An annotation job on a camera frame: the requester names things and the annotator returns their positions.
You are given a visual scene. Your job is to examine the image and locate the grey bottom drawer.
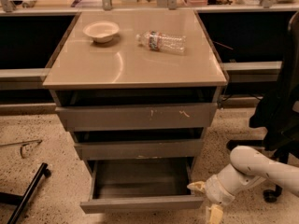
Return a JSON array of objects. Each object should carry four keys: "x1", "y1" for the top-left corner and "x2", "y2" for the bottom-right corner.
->
[{"x1": 80, "y1": 158, "x2": 203, "y2": 214}]

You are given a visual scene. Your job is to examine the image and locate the black office chair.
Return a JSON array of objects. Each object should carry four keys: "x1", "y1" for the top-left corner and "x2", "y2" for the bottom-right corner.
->
[{"x1": 227, "y1": 12, "x2": 299, "y2": 203}]

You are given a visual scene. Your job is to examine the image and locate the clear plastic water bottle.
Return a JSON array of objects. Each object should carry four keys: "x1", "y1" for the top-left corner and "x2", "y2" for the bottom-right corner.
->
[{"x1": 135, "y1": 31, "x2": 186, "y2": 55}]

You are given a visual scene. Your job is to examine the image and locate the grey middle drawer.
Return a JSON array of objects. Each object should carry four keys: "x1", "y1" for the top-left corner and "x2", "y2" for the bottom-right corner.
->
[{"x1": 74, "y1": 128, "x2": 204, "y2": 161}]

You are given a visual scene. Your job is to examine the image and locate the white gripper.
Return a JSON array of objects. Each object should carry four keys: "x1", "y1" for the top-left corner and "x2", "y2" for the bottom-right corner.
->
[{"x1": 187, "y1": 175, "x2": 235, "y2": 224}]

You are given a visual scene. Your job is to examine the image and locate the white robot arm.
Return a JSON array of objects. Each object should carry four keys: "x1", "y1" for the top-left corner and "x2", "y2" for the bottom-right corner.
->
[{"x1": 187, "y1": 146, "x2": 299, "y2": 224}]

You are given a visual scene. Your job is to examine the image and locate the grey drawer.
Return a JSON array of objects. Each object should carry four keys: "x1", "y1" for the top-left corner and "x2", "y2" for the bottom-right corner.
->
[
  {"x1": 74, "y1": 128, "x2": 204, "y2": 161},
  {"x1": 56, "y1": 102, "x2": 218, "y2": 132},
  {"x1": 80, "y1": 158, "x2": 203, "y2": 214}
]

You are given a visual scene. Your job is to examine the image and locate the thin cable on floor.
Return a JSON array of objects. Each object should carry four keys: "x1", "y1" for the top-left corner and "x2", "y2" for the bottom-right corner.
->
[{"x1": 0, "y1": 138, "x2": 44, "y2": 159}]

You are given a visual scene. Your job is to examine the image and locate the white paper bowl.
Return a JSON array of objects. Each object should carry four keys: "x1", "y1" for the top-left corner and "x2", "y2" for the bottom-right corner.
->
[{"x1": 83, "y1": 21, "x2": 120, "y2": 43}]

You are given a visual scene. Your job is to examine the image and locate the black chair base left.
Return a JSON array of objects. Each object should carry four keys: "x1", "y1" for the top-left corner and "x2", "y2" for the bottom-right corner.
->
[{"x1": 0, "y1": 162, "x2": 51, "y2": 224}]

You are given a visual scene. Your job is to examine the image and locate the grey top drawer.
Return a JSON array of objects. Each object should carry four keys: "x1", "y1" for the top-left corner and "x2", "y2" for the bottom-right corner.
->
[{"x1": 56, "y1": 102, "x2": 218, "y2": 132}]

